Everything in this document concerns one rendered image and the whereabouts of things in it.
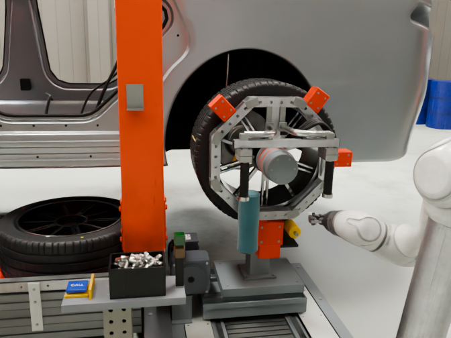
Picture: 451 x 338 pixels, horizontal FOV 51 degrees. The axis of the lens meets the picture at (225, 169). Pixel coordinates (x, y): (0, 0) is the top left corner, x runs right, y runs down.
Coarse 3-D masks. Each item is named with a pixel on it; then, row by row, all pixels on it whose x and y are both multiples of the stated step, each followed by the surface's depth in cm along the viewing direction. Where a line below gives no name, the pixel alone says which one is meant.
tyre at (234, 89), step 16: (240, 80) 221; (256, 80) 209; (272, 80) 207; (224, 96) 204; (240, 96) 202; (288, 96) 205; (304, 96) 206; (208, 112) 205; (320, 112) 210; (208, 128) 203; (192, 144) 216; (208, 144) 205; (192, 160) 220; (208, 160) 207; (208, 176) 208; (208, 192) 210; (224, 208) 213
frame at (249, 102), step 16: (256, 96) 200; (272, 96) 201; (240, 112) 195; (304, 112) 200; (224, 128) 196; (320, 128) 203; (320, 160) 211; (320, 176) 212; (224, 192) 203; (304, 192) 214; (320, 192) 210; (272, 208) 213; (288, 208) 213; (304, 208) 211
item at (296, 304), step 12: (216, 288) 236; (204, 300) 223; (216, 300) 224; (228, 300) 225; (240, 300) 226; (252, 300) 226; (264, 300) 222; (276, 300) 223; (288, 300) 224; (300, 300) 225; (204, 312) 218; (216, 312) 219; (228, 312) 220; (240, 312) 221; (252, 312) 223; (264, 312) 224; (276, 312) 225; (288, 312) 226; (300, 312) 227
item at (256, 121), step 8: (256, 120) 244; (264, 120) 245; (232, 128) 243; (240, 128) 239; (248, 128) 240; (256, 128) 246; (224, 136) 244; (232, 136) 240; (224, 144) 245; (224, 152) 246; (232, 152) 247; (224, 160) 247
